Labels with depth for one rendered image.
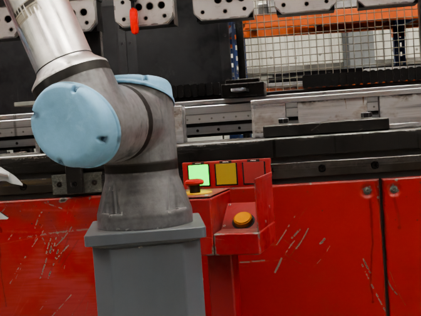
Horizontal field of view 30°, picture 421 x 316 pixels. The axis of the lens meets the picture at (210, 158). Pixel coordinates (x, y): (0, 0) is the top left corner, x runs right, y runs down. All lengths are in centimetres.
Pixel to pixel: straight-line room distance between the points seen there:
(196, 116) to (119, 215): 109
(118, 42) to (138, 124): 146
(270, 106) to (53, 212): 59
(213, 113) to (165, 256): 110
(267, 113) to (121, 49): 76
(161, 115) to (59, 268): 86
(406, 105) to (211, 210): 64
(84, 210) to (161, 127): 78
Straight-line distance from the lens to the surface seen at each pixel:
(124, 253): 118
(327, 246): 187
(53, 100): 107
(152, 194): 118
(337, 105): 196
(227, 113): 223
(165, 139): 120
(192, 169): 172
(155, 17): 200
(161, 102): 120
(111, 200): 121
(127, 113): 110
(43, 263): 199
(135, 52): 256
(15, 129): 238
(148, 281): 119
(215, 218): 159
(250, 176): 169
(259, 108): 197
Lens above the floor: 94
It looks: 3 degrees down
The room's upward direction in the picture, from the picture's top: 4 degrees counter-clockwise
